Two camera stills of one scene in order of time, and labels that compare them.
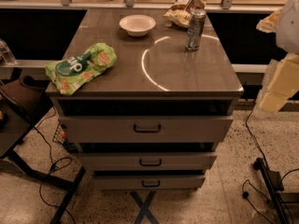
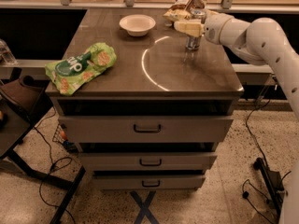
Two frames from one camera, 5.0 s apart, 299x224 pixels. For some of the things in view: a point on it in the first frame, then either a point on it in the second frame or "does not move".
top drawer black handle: x=147 y=131 does not move
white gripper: x=290 y=28 → x=215 y=28
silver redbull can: x=195 y=29 does not move
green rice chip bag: x=70 y=74 does not move
